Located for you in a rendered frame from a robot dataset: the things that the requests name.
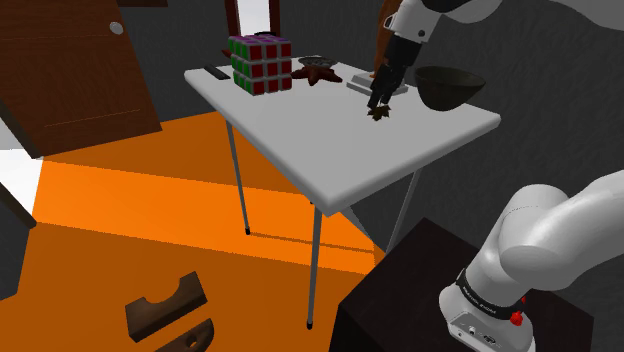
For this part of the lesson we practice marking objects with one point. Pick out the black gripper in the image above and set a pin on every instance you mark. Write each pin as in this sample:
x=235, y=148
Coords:
x=397, y=63

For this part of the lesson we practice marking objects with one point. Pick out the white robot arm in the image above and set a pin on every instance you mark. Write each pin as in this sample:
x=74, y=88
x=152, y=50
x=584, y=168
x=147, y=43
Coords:
x=546, y=244

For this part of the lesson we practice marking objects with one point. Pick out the orange brown figure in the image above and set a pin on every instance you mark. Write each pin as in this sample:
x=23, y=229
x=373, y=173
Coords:
x=381, y=39

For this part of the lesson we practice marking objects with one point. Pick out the flat white grey box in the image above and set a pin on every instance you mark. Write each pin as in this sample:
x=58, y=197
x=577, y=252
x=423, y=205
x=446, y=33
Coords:
x=360, y=80

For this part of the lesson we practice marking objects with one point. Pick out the small brown star-shaped thing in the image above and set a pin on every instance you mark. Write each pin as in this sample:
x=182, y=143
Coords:
x=379, y=114

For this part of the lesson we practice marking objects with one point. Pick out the dark round bowl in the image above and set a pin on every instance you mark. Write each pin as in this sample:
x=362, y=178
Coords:
x=446, y=90

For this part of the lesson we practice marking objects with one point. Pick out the grey shallow dish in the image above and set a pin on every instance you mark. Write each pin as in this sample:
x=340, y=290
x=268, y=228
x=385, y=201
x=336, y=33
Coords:
x=317, y=61

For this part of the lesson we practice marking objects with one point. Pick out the brown starfish figure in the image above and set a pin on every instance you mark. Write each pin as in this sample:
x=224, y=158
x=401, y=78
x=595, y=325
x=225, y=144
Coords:
x=316, y=74

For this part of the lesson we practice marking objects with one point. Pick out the white folding table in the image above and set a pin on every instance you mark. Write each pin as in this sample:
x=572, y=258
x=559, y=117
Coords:
x=317, y=141

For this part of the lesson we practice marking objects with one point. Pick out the colourful puzzle cube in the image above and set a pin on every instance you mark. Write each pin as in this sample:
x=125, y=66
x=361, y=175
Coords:
x=263, y=66

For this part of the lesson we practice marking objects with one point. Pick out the brown framed window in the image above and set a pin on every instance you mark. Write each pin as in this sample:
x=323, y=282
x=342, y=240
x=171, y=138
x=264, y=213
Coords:
x=253, y=14

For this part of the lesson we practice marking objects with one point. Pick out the black remote control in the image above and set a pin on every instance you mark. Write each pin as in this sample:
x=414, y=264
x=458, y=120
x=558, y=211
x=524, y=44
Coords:
x=217, y=72

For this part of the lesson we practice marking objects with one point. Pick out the dark robot stand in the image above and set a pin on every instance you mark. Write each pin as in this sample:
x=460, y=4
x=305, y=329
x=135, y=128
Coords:
x=400, y=292

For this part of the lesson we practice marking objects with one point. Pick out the brown wooden door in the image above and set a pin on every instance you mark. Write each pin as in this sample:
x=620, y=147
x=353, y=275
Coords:
x=68, y=73

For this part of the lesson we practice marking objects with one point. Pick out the brown wooden piece with hole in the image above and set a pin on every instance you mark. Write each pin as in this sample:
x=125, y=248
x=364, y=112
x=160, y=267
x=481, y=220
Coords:
x=202, y=336

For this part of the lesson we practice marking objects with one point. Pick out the brown notched wooden block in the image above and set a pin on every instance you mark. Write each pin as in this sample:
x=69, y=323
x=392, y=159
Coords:
x=146, y=317

